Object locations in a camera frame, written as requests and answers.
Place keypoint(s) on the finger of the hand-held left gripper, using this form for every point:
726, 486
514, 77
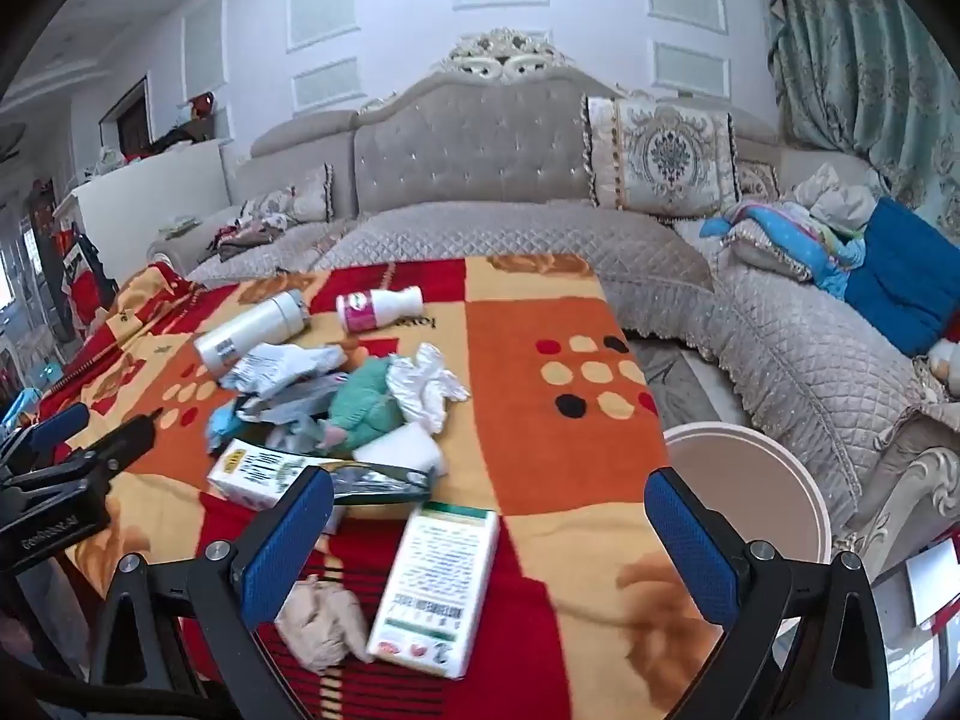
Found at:
124, 441
60, 421

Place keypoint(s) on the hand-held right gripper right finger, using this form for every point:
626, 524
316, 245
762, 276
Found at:
694, 547

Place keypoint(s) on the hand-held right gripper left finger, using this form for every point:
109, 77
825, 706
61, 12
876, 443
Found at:
289, 540

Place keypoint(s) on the small white green-print box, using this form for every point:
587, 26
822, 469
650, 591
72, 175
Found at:
247, 472

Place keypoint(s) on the round white bin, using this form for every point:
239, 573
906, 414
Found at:
742, 480

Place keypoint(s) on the beige tissue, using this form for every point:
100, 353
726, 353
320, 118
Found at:
322, 622

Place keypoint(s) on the light blue plastic wrapper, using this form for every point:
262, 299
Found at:
225, 427

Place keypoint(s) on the dark green foil packet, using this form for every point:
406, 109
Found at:
382, 487

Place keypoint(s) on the clear plastic bag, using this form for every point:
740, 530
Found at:
300, 399

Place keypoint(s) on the white foam block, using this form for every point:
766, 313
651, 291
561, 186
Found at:
405, 450

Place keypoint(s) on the green plush cloth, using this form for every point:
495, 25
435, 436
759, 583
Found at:
360, 405

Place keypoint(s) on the large white carton box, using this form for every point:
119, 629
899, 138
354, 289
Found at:
435, 585

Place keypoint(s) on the white printed snack wrapper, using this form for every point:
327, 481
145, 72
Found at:
277, 367

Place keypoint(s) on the white tissue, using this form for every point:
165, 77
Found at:
420, 386

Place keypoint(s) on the white thermos bottle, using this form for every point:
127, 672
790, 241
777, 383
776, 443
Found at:
247, 330

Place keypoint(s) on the pile of dark clothes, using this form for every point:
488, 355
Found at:
240, 236

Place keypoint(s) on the white bottle with pink label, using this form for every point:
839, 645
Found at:
367, 311

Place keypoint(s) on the white cabinet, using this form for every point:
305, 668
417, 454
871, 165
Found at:
150, 195

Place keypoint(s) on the orange red patterned blanket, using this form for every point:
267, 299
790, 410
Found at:
525, 360

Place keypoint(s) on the floral beige cushion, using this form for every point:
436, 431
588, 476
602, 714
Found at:
300, 195

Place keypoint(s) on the plush toy with red hat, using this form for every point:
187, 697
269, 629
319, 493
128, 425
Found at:
946, 364

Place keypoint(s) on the colourful children's blanket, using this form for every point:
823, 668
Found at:
795, 236

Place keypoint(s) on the red ornament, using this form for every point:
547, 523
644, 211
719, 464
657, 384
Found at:
199, 106

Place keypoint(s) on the blue folded quilt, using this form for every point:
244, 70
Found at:
907, 270

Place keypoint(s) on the small embroidered cushion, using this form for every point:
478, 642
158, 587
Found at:
757, 180

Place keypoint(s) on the beige crumpled garment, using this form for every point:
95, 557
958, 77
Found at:
832, 199

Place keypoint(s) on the large embroidered beige cushion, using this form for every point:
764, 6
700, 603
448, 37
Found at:
660, 154

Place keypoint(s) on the grey tufted sofa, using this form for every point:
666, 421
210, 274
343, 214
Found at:
465, 142

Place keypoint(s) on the green patterned curtain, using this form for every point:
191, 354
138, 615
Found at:
847, 52

